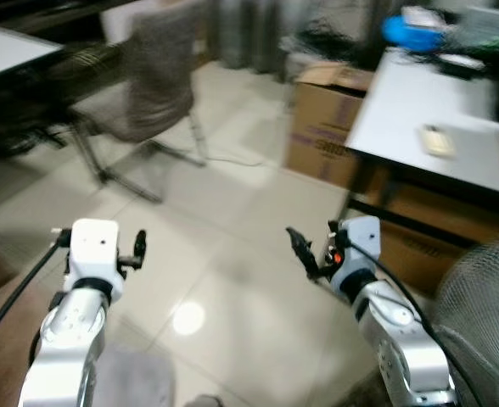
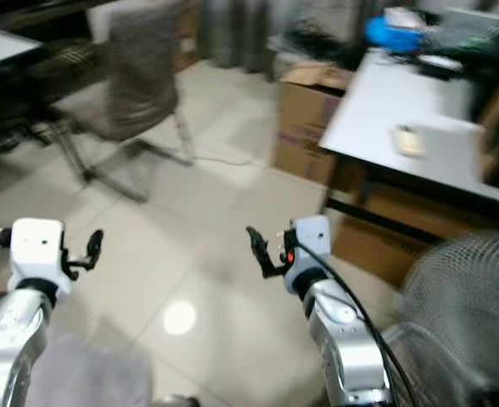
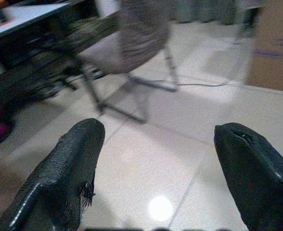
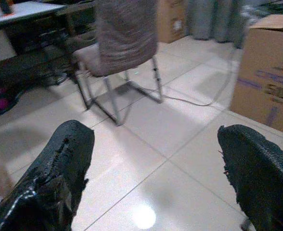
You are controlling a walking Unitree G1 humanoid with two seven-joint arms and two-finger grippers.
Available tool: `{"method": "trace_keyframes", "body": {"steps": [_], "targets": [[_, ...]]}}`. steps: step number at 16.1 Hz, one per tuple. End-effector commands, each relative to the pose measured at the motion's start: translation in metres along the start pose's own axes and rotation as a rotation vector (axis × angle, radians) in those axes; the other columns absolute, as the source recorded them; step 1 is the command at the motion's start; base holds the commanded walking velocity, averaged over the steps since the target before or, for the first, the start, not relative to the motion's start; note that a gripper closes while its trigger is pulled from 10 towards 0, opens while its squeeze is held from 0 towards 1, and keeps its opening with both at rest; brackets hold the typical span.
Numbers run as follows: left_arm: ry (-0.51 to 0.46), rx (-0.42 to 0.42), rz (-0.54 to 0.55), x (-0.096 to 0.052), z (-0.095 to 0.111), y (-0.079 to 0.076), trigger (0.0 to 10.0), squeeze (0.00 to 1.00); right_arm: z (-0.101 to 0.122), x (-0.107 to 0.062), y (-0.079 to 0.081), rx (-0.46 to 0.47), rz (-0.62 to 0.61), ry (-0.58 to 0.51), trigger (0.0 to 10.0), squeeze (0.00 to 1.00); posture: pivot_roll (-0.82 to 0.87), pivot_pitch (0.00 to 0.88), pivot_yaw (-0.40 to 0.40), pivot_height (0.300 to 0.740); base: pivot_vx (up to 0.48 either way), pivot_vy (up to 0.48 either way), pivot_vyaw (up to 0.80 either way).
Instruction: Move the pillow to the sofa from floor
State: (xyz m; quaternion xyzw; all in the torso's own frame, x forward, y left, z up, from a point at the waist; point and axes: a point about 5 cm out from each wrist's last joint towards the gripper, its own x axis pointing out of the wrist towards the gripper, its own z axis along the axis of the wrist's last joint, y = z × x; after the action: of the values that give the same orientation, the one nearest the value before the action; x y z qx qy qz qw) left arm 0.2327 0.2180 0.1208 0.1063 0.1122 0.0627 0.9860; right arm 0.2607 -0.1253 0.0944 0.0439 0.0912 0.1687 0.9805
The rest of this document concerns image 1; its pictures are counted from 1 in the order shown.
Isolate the plain brown cardboard box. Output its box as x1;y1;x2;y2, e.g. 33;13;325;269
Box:
364;165;499;298

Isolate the printed cardboard box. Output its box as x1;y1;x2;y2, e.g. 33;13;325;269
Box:
285;62;376;189

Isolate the grey left robot leg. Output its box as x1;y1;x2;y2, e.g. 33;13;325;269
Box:
93;348;179;407

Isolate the large white table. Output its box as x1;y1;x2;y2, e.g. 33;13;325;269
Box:
345;49;499;223

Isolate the grey mesh office chair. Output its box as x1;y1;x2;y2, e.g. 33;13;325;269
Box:
67;4;210;205

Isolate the blue round container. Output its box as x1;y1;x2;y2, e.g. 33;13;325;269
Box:
381;15;444;53

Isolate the black and white device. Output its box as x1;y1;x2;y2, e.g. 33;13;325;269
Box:
436;53;489;80

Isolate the small white table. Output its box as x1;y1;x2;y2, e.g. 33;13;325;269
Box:
0;24;64;85

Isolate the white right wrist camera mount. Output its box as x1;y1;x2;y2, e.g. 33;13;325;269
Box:
330;216;382;294

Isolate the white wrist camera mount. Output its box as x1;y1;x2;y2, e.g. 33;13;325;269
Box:
67;219;121;285
330;216;382;294

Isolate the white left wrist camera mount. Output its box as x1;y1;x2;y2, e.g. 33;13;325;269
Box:
67;219;121;285

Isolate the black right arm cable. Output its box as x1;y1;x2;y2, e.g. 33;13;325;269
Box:
343;240;464;407

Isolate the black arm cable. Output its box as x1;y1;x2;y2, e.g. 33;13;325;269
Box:
0;229;70;357
343;240;464;407

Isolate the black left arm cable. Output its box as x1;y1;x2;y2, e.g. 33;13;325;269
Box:
0;229;70;357

